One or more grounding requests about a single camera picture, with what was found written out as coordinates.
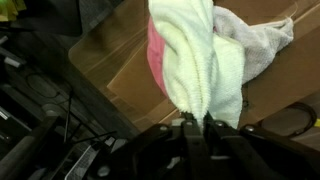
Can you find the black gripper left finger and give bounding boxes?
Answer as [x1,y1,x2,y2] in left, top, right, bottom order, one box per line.
[180,114,207,180]

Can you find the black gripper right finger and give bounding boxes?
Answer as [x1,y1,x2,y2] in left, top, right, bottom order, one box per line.
[203,114,278,180]

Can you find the light green towel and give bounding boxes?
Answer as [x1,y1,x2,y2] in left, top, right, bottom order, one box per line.
[148,0,246,130]

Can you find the pink cloth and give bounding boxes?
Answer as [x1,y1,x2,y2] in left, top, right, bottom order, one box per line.
[146,16,170,98]

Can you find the white towel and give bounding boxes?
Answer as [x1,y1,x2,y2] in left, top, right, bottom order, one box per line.
[213,5,295,85]

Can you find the large brown cardboard box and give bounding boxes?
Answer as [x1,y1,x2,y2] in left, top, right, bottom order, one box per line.
[68,0,320,132]

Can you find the green and yellow object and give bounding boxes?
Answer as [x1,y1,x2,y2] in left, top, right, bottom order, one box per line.
[0,0,27,23]

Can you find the black cable loop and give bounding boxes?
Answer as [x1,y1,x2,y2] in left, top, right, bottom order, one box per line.
[261,101,318,138]

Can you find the white wire basket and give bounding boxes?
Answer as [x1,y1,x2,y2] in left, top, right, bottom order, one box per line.
[64,143,111,180]

